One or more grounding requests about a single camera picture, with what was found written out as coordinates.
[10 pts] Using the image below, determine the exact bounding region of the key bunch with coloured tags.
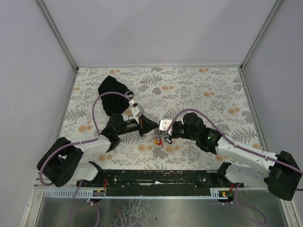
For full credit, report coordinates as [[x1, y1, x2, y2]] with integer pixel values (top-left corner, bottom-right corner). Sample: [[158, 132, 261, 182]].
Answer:
[[153, 129, 173, 148]]

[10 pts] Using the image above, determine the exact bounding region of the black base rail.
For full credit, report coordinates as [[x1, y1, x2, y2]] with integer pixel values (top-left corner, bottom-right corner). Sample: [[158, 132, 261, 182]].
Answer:
[[81, 170, 237, 197]]

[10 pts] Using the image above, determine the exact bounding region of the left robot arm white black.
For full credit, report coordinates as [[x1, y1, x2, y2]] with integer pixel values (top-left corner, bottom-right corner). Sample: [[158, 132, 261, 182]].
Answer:
[[37, 113, 158, 187]]

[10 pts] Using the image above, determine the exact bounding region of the grey slotted cable duct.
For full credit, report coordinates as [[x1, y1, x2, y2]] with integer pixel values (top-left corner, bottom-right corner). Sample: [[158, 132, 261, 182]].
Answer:
[[44, 189, 105, 199]]

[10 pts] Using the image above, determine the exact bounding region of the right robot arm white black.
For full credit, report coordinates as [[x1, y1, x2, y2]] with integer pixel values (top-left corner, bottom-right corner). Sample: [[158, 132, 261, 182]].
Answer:
[[159, 113, 303, 201]]

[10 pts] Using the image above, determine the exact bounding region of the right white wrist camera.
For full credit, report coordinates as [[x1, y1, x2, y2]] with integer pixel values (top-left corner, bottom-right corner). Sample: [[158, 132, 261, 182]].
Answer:
[[159, 119, 172, 134]]

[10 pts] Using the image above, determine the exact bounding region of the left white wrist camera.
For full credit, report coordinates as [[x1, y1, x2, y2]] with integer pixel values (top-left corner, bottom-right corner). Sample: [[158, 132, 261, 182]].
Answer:
[[129, 100, 144, 123]]

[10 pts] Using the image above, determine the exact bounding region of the black drawstring bag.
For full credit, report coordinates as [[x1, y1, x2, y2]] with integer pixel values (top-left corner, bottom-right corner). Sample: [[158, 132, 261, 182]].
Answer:
[[98, 76, 134, 116]]

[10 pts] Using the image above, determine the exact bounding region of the floral table mat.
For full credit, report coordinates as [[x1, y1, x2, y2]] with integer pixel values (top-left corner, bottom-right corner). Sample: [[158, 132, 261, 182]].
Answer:
[[60, 67, 262, 170]]

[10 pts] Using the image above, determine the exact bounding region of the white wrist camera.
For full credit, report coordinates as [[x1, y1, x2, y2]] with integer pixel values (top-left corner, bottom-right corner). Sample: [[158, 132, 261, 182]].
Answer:
[[129, 100, 144, 123], [159, 119, 172, 134]]

